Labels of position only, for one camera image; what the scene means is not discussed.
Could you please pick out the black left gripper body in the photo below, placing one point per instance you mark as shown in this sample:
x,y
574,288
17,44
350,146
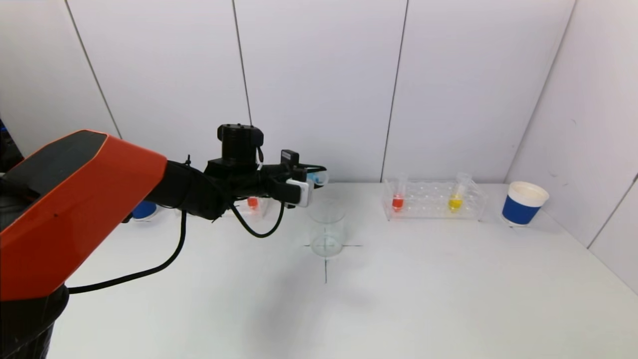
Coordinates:
x,y
290,162

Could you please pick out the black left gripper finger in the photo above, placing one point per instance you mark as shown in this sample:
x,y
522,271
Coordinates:
x,y
290,158
312,167

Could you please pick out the test tube with blue pigment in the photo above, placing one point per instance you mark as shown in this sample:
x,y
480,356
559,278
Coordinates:
x,y
315,177

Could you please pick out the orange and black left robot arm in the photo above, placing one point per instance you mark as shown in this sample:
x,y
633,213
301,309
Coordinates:
x,y
75,199

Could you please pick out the clear acrylic test tube rack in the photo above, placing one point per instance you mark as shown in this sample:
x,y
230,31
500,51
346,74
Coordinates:
x,y
428,202
264,207

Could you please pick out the test tube with red pigment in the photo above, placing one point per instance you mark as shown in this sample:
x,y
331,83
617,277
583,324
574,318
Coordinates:
x,y
252,202
397,203

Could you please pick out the clear glass beaker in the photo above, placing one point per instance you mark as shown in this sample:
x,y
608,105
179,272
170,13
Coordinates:
x,y
326,239

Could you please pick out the test tube with yellow pigment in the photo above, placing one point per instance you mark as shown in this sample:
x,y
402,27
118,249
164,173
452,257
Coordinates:
x,y
454,203

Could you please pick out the white paper cup blue sleeve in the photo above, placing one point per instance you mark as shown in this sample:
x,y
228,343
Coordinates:
x,y
144,210
518,210

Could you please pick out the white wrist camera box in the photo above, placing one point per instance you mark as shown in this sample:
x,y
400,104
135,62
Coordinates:
x,y
300,194

